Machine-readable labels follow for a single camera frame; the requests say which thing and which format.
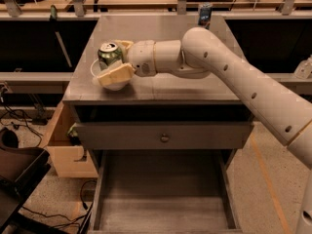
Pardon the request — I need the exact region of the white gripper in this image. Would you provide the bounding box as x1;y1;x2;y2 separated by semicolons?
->
92;39;156;86

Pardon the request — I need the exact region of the green soda can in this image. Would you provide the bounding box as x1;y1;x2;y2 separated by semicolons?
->
97;42;122;70

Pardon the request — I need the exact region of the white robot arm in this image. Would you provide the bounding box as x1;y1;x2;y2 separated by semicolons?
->
93;27;312;169

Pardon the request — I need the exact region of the white ceramic bowl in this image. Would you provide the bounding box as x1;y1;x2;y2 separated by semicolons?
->
91;59;135;91

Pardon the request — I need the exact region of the blue energy drink can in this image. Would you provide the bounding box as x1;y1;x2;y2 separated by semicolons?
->
198;3;213;29

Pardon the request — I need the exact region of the grey upper drawer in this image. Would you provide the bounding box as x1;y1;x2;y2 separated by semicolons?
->
74;122;254;150

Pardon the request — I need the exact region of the round brass drawer knob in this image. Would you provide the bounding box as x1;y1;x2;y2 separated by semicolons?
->
160;134;170;143

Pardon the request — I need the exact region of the grey wooden cabinet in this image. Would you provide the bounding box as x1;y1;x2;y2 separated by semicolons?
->
62;14;269;234

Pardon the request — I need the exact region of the light wooden box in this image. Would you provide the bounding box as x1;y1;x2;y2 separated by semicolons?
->
41;102;98;178

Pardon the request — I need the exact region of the grey open lower drawer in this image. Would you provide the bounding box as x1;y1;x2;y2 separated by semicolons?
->
88;150;243;234

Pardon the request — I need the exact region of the green handled tool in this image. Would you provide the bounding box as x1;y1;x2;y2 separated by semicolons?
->
50;5;72;68

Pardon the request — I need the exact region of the black floor cable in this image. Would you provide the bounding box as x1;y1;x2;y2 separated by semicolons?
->
19;178;98;232

